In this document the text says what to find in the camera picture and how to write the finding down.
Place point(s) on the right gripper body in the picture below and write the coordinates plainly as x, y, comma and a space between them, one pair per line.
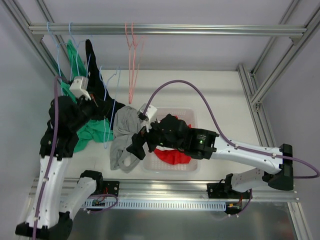
144, 139

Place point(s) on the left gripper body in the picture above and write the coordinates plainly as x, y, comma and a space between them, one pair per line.
92, 105

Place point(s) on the black tank top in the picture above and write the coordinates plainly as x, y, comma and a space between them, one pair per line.
96, 85

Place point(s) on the red tank top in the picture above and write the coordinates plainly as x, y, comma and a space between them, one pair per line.
172, 157

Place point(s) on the grey tank top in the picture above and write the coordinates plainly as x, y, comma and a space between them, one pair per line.
126, 124

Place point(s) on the pink hanger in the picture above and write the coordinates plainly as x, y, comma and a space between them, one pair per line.
131, 43
140, 43

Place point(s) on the white tank top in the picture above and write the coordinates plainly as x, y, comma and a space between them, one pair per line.
161, 148

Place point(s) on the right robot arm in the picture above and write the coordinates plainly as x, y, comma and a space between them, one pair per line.
270, 165

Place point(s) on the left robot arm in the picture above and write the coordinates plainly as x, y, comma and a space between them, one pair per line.
51, 218

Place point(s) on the green tank top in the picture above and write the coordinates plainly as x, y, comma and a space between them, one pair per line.
68, 126

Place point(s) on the white plastic basket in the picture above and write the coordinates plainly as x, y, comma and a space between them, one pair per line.
152, 163

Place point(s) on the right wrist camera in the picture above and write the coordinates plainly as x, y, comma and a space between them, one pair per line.
147, 115

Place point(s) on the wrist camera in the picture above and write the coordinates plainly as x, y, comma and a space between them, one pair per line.
79, 87
147, 115

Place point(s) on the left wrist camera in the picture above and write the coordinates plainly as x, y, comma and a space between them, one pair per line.
79, 87

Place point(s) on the front aluminium rail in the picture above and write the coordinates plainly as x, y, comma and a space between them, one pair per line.
190, 190

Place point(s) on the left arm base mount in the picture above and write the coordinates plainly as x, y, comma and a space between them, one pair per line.
111, 187

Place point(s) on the slotted cable duct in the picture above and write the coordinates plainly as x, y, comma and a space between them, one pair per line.
139, 204

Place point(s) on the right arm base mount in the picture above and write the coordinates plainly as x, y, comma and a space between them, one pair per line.
224, 190

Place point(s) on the right aluminium frame post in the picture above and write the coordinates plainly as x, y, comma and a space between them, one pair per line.
255, 93

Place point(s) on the aluminium hanging rail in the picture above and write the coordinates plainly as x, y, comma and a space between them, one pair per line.
106, 29

